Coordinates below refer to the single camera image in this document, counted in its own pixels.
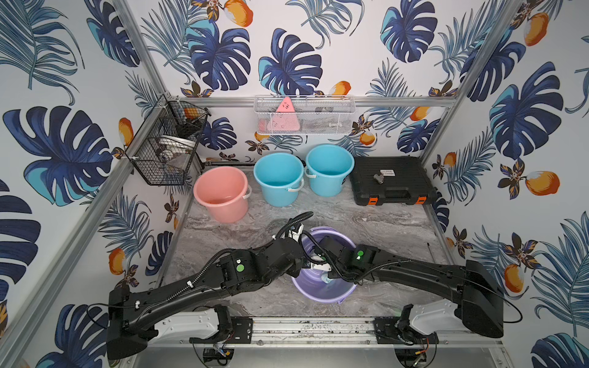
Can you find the teal plastic bucket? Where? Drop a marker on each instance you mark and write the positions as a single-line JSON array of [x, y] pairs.
[[281, 178]]

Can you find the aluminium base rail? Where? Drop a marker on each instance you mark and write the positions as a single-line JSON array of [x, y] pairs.
[[299, 332]]

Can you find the teal bucket with label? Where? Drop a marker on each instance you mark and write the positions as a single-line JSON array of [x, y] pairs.
[[327, 166]]

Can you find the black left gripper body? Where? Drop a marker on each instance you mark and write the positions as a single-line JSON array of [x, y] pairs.
[[298, 253]]

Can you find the black wire basket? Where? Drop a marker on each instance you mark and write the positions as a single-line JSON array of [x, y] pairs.
[[168, 142]]

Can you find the purple plastic bucket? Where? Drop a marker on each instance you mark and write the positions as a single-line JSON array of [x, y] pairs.
[[315, 284]]

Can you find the silver metal pipe fitting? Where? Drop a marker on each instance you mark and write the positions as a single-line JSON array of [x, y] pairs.
[[379, 178]]

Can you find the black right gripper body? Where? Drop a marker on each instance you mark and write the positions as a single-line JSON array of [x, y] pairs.
[[335, 273]]

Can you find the light teal cloth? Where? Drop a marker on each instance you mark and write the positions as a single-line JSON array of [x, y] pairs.
[[325, 278]]

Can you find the clear wall shelf basket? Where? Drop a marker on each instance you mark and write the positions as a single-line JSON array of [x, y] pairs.
[[318, 115]]

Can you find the pink plastic bucket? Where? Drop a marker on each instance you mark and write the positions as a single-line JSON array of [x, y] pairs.
[[224, 192]]

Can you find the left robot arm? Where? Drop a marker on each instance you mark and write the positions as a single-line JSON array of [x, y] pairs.
[[231, 271]]

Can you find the black tool case orange latches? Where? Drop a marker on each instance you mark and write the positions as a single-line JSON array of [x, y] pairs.
[[405, 181]]

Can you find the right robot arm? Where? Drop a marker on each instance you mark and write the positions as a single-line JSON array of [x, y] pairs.
[[478, 297]]

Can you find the pink triangle item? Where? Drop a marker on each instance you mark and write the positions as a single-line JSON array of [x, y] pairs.
[[285, 119]]

